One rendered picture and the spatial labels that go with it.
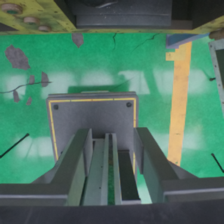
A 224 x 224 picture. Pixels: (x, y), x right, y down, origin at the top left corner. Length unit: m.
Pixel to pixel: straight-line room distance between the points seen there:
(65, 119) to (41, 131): 0.53
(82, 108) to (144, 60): 0.71
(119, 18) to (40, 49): 1.00
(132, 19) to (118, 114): 0.69
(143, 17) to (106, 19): 0.15
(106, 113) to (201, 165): 1.29
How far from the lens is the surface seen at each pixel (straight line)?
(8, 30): 0.88
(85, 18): 0.74
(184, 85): 1.64
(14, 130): 1.86
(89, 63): 1.48
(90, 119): 1.21
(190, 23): 0.85
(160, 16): 0.77
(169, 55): 1.57
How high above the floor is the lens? 1.47
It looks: 75 degrees down
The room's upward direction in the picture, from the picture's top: 177 degrees clockwise
